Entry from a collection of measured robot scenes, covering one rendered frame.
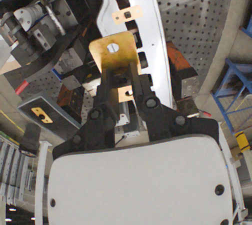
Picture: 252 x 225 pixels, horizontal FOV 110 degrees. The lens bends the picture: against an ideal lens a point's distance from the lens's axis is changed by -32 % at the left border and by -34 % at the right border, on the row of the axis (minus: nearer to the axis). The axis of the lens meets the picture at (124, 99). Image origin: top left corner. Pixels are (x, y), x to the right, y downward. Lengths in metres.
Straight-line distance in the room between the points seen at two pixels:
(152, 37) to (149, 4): 0.11
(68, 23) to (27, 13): 0.17
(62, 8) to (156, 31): 0.30
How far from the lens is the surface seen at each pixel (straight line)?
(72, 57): 0.36
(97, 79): 0.40
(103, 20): 0.39
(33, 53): 0.26
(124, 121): 0.53
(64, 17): 0.45
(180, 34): 0.82
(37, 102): 0.40
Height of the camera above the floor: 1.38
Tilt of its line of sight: 40 degrees down
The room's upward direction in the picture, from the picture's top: 174 degrees clockwise
